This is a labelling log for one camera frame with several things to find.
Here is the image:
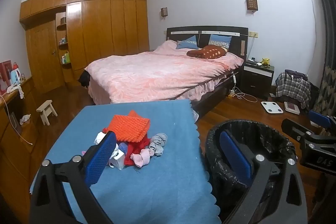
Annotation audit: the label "pink blanket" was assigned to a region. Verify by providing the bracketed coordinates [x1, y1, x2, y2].
[84, 40, 244, 105]

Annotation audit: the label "trash bin with black bag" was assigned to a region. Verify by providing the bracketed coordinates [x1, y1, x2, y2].
[205, 120, 298, 224]

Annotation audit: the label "brown dotted pillow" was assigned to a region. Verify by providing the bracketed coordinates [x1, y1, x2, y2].
[186, 45, 228, 60]

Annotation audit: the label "white floor cables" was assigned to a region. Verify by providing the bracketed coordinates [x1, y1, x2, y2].
[228, 86, 258, 103]

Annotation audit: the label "black cloth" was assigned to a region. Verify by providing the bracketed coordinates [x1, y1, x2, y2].
[78, 70, 91, 88]

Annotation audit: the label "dark bag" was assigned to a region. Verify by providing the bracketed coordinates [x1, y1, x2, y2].
[285, 70, 307, 81]

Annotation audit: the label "small wooden stool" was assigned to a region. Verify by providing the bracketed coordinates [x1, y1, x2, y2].
[36, 100, 58, 125]

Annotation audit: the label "wooden side cabinet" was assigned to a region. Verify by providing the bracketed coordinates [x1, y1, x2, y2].
[0, 76, 44, 188]

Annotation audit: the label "white and blue carton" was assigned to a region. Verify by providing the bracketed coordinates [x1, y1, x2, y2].
[109, 149, 127, 170]

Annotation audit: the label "blue pillow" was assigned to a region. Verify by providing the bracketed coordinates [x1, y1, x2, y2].
[208, 34, 233, 50]
[175, 35, 198, 50]

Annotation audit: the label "dark wooden bed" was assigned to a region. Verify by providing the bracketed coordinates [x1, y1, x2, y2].
[85, 27, 249, 117]

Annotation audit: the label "dark nightstand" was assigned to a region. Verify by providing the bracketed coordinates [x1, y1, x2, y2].
[240, 59, 275, 94]

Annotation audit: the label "plaid shirt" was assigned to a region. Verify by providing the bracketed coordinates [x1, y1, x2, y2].
[275, 72, 311, 109]

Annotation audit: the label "white balled sock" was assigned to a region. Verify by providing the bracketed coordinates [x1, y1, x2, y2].
[94, 132, 107, 146]

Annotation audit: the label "wooden door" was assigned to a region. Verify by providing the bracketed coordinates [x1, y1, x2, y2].
[26, 20, 66, 94]

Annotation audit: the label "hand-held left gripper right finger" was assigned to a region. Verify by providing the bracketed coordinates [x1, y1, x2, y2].
[219, 130, 308, 224]

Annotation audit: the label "white bathroom scale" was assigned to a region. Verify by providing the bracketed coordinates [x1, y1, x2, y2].
[261, 101, 285, 114]

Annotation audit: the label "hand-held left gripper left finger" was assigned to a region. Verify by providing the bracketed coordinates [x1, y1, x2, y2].
[28, 131, 117, 224]

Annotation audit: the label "wooden wardrobe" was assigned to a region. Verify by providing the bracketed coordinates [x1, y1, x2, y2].
[19, 0, 150, 93]

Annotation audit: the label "red photo frame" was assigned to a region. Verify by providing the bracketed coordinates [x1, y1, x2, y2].
[0, 60, 12, 92]

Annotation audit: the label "red fabric glove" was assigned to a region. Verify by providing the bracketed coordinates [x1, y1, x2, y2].
[123, 136, 152, 167]

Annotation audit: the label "grey sock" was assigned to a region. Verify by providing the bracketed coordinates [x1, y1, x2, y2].
[149, 133, 168, 157]

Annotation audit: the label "blue and white kettle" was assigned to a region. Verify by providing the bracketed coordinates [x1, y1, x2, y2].
[10, 68, 22, 85]

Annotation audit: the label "red and white scale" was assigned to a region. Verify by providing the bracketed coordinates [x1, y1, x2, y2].
[283, 101, 300, 115]

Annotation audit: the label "blue tablecloth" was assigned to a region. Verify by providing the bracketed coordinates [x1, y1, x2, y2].
[31, 99, 222, 224]

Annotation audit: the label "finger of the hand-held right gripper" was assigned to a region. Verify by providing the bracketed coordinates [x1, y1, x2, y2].
[308, 109, 336, 135]
[281, 118, 319, 147]

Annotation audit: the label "pink sock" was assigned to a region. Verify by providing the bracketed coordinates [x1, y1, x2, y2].
[131, 148, 151, 168]

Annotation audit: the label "white cable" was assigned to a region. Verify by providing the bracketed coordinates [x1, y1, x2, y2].
[0, 94, 34, 146]

